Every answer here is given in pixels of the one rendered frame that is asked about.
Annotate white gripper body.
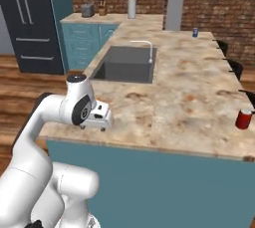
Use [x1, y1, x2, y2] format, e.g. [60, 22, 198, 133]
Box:
[79, 109, 115, 129]

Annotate teal kitchen island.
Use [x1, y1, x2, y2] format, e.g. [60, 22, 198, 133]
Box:
[37, 30, 255, 228]

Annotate red soda can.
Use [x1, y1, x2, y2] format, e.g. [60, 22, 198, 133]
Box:
[235, 108, 254, 130]

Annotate grey sink basin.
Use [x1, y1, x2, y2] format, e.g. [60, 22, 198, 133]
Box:
[90, 45, 158, 85]

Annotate teal base cupboards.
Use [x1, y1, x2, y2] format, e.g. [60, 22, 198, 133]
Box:
[61, 22, 120, 72]

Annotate grey toaster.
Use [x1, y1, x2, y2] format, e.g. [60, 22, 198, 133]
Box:
[81, 3, 96, 19]

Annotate wooden knife block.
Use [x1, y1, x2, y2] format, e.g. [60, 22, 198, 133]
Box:
[98, 0, 109, 17]

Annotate black fridge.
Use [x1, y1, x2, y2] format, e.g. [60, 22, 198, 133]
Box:
[0, 0, 66, 76]

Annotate white paper towel roll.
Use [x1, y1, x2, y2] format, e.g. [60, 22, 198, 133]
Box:
[127, 0, 137, 20]

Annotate black bar stool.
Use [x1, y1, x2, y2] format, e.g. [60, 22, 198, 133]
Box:
[223, 58, 244, 82]
[212, 39, 230, 58]
[238, 89, 255, 111]

